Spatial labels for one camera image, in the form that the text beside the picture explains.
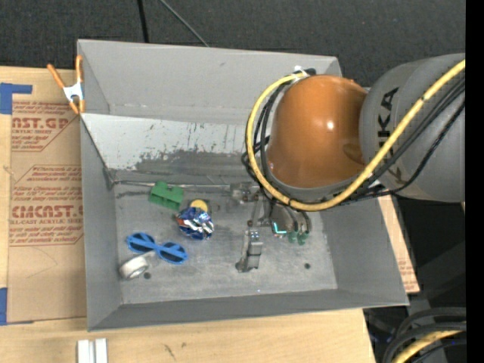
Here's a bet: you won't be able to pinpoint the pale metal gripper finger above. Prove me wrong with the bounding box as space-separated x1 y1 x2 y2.
236 228 265 274
228 181 262 203

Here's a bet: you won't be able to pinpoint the grey metal bin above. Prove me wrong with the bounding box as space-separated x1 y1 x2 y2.
76 39 411 332

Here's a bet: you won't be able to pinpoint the blue and white crumpled packet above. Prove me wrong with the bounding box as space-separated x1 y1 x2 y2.
175 206 216 241

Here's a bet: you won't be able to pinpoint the green toy brick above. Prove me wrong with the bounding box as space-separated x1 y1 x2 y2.
147 181 185 208

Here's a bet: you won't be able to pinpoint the blue sunglasses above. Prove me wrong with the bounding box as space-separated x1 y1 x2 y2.
126 232 189 266

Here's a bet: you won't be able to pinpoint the brown cardboard board red print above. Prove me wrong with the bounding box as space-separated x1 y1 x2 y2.
0 65 421 325

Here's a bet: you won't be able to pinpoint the white tape ring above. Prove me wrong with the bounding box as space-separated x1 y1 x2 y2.
119 250 157 281

